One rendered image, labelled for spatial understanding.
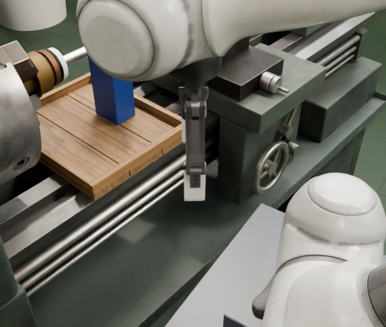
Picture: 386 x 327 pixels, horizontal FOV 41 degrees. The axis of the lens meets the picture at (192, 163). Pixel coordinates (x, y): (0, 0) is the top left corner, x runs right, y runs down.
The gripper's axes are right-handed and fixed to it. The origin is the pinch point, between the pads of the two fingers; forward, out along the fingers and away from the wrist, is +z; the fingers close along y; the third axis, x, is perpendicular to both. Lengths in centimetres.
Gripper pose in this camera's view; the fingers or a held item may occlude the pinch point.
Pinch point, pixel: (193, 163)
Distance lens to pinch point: 79.9
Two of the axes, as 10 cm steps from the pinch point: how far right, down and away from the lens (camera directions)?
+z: 0.0, 7.6, 6.5
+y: 0.4, 6.5, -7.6
